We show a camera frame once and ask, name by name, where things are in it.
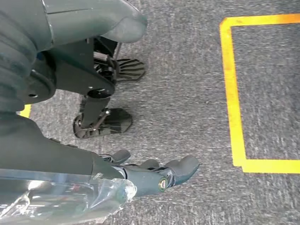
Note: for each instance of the black robot left foot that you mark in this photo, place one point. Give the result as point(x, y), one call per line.
point(131, 70)

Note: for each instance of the clear plastic wrap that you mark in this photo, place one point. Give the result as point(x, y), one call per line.
point(70, 202)

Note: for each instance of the black robot left leg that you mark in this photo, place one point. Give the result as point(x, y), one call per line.
point(105, 46)

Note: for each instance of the yellow floor tape square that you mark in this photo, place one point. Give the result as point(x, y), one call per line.
point(234, 93)

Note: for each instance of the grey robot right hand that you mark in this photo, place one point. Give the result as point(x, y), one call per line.
point(58, 158)

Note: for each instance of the yellow floor tape strip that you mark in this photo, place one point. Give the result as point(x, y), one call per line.
point(25, 111)

